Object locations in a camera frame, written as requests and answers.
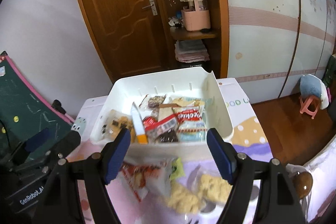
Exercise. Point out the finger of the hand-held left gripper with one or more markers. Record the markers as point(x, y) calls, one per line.
point(39, 138)
point(68, 142)

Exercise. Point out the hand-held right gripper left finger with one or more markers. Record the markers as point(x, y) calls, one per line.
point(118, 158)

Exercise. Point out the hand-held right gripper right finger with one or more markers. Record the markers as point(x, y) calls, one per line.
point(221, 158)

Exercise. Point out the red white cake packet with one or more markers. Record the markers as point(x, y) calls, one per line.
point(139, 174)

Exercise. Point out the clear puffed rice snack packet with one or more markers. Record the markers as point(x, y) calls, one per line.
point(215, 188)
point(183, 199)

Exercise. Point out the clear packet of yellow cubes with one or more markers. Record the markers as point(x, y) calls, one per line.
point(116, 123)

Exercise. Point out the white orange snack packet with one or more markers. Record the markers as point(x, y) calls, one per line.
point(137, 121)

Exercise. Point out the small red snack packet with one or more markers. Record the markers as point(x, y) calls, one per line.
point(149, 124)

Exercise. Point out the white plastic storage box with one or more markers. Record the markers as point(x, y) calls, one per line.
point(170, 150)

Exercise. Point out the dark chocolate snack packet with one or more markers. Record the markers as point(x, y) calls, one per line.
point(166, 136)

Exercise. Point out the red white cookie packet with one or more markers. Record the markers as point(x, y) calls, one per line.
point(190, 115)

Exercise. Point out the red orange snack packet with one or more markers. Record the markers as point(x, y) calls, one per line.
point(165, 123)

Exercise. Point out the beige wafer packet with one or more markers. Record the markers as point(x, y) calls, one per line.
point(166, 112)

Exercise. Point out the clear nut cluster packet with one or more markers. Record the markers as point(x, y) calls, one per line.
point(155, 101)

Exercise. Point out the cartoon printed tablecloth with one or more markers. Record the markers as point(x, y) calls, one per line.
point(249, 129)

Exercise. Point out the brown wooden knob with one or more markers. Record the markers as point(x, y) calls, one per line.
point(303, 184)

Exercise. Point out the white bedding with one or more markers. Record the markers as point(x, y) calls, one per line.
point(323, 174)

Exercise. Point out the pink plastic stool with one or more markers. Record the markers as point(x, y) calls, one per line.
point(309, 106)

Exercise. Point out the stack of folded cloths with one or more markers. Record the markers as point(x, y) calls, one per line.
point(191, 52)

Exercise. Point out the blue plush toy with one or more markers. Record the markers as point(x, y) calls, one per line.
point(311, 86)

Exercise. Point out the floral sliding wardrobe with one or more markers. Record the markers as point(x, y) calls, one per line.
point(262, 37)

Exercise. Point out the brown wooden door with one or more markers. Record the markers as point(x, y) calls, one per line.
point(110, 16)

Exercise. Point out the wooden corner shelf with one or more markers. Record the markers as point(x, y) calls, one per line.
point(218, 16)

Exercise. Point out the small toy figures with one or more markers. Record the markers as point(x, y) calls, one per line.
point(176, 20)

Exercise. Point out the green chalkboard easel pink frame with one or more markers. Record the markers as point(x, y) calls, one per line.
point(15, 98)

